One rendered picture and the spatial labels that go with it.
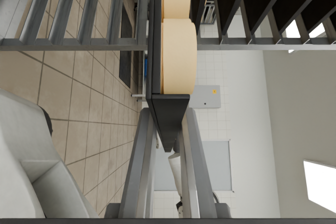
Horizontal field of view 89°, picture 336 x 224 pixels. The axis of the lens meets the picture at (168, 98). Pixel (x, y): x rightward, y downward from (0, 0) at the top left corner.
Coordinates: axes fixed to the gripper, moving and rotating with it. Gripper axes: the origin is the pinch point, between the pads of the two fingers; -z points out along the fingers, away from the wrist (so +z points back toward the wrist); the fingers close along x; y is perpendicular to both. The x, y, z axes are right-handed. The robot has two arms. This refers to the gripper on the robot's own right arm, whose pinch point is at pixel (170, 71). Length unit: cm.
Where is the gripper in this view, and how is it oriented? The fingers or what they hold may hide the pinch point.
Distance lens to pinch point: 52.4
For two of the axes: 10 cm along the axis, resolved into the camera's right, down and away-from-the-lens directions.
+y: -0.1, 4.2, -9.1
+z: -0.1, 9.1, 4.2
